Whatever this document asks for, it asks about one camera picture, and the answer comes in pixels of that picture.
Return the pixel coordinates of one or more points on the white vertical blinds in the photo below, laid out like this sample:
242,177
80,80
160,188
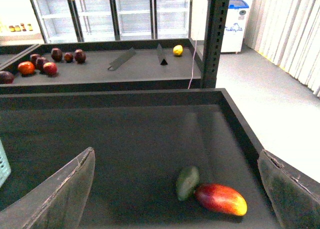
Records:
287,33

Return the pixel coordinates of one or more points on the black display tray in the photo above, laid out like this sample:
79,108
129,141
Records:
141,140
142,72

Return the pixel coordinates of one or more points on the yellow lemon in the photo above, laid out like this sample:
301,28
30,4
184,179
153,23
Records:
178,50

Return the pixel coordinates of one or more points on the glass door refrigerator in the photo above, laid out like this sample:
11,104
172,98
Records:
71,21

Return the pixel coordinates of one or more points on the black perforated steel post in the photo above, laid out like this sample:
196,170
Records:
214,32

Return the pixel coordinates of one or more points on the near black display tray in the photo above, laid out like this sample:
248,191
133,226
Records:
141,140

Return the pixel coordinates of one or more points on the white blue chest freezer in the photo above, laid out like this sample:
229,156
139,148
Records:
235,25

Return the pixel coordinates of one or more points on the flat grey divider strip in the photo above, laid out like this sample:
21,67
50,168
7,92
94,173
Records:
123,58

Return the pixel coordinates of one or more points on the small dark red apple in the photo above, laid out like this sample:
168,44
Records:
68,57

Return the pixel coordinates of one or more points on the dark red fruit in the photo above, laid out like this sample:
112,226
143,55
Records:
6,77

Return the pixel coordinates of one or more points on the small bottles on shelf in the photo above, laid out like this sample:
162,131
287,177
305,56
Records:
22,27

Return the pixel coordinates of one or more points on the dark plum fruit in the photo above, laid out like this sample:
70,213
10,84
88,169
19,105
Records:
39,63
33,58

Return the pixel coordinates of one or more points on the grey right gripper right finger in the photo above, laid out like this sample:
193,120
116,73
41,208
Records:
294,196

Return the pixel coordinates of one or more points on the far black display tray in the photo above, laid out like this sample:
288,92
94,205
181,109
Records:
142,72

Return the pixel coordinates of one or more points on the orange red tomato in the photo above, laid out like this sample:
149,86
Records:
26,68

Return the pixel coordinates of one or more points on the red yellow mango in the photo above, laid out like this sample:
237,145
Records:
221,199

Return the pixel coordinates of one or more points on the green avocado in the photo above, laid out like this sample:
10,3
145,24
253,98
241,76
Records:
186,182

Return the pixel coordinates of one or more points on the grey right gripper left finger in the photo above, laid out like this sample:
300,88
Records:
58,202

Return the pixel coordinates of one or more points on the bright red apple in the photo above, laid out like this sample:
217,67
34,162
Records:
50,68

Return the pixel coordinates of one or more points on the black triangular divider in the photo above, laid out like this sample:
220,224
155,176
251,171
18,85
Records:
161,55

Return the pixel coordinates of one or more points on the light blue plastic basket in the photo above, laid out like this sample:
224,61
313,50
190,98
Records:
5,169

